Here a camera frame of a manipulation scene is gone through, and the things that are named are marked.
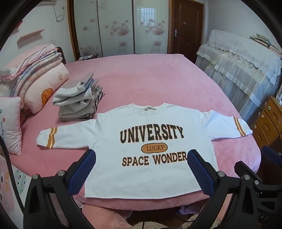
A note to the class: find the dark red wall shelf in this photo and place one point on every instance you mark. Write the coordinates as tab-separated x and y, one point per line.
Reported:
19	23

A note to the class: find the brown folded garment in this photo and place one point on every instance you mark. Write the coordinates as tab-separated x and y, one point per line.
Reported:
75	119

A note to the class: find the bed with pink plush blanket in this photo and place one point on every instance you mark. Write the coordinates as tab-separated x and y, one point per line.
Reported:
154	77

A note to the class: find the white lace furniture cover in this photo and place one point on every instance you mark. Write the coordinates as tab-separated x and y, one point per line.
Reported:
242	41

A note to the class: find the person's pink plush clothing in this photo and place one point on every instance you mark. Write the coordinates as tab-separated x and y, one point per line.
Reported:
103	218

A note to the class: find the black white striped folded garment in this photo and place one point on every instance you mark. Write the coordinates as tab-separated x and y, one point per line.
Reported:
99	94

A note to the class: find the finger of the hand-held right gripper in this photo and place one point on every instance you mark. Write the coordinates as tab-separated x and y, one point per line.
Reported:
242	167
269	153

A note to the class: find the stack of books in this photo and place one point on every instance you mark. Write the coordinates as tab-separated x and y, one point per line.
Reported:
264	40

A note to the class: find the wooden drawer cabinet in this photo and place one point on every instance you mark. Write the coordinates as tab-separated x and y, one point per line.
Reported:
268	119

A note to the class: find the pile of folded grey clothes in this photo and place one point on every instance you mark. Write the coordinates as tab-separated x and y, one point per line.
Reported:
72	111

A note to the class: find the pink embroidered cushion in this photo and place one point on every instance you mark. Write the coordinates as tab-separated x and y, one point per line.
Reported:
11	123

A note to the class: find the lilac cloth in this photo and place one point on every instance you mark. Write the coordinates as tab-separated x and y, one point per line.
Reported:
185	210

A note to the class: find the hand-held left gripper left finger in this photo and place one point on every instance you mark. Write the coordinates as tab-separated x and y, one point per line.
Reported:
82	171

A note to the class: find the white printed sweatshirt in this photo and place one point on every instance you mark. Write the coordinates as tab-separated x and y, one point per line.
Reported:
141	180

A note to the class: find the floral sliding door wardrobe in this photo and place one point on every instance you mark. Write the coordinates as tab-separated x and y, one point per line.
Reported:
114	26

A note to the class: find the dark wooden headboard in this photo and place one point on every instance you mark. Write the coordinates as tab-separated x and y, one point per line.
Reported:
61	55

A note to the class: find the cartoon printed bed sheet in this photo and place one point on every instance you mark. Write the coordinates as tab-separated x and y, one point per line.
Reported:
18	176

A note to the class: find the stack of folded clothes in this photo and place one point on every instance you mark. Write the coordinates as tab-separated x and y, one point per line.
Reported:
66	96

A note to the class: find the brown wooden door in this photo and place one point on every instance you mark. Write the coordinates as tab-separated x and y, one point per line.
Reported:
189	33

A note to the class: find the light wooden wall shelf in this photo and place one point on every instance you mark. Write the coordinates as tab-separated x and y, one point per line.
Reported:
30	34

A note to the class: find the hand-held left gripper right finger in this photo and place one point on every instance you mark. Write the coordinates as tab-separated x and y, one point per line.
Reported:
200	174

